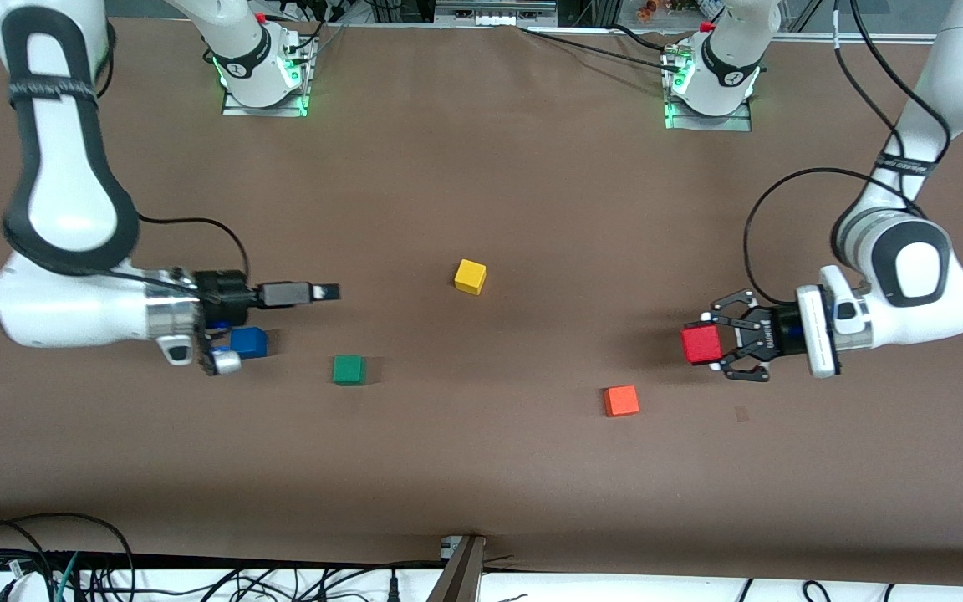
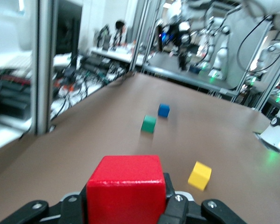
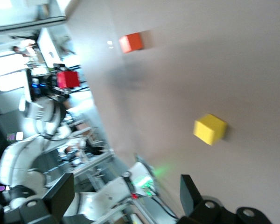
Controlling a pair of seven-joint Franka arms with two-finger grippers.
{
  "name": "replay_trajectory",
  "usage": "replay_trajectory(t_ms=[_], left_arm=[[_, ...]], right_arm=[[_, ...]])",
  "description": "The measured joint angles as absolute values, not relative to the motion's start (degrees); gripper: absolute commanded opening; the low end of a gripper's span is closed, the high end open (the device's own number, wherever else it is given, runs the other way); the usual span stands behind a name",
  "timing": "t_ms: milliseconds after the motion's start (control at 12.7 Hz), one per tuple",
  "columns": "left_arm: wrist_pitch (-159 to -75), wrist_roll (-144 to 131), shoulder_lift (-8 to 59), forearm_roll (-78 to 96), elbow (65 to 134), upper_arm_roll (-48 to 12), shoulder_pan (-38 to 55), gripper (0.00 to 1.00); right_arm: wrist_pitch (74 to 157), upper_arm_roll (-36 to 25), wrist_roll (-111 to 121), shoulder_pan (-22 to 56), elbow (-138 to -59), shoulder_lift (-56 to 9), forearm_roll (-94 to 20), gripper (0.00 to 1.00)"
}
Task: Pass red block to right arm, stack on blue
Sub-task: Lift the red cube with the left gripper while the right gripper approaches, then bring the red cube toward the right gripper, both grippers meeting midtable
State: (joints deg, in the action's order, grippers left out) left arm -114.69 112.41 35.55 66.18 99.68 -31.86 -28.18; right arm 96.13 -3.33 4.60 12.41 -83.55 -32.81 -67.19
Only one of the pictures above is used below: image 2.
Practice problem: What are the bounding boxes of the red cube block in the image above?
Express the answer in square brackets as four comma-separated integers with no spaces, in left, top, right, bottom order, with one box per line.
[86,155,167,224]

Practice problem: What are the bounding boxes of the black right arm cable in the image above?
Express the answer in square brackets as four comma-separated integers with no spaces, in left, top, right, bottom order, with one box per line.
[237,15,273,70]

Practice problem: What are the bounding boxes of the white workbench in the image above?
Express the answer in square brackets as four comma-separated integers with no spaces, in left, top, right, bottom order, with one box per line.
[90,46,145,68]

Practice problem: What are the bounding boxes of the green cube block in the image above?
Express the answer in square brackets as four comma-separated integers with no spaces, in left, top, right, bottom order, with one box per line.
[140,114,157,134]

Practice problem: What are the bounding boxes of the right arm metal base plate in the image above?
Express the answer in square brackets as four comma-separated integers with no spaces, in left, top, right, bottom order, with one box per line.
[253,132,280,156]

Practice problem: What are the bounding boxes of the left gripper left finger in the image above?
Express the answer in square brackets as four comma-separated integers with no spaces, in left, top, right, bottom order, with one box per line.
[0,184,87,224]

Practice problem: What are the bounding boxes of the blue cube block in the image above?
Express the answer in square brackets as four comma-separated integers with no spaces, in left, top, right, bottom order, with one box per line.
[157,103,170,118]

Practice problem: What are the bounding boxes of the tangle of cables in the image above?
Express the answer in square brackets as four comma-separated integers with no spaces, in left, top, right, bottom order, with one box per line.
[50,56,129,117]

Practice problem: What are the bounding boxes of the yellow cube block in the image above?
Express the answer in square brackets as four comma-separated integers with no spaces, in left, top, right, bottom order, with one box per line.
[188,161,212,191]

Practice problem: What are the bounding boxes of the aluminium cell frame post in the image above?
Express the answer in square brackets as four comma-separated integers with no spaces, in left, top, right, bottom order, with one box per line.
[129,0,150,72]

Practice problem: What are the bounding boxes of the black monitor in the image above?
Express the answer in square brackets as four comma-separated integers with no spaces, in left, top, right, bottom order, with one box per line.
[55,4,83,59]

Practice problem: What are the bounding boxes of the grey neighbouring table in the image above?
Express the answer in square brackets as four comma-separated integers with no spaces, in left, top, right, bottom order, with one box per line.
[141,55,240,98]

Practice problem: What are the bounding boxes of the background robot with black gripper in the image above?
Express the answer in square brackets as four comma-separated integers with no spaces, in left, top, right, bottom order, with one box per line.
[168,0,192,70]

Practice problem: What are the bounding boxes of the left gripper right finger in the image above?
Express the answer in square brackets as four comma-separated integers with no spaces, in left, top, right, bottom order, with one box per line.
[158,173,248,224]

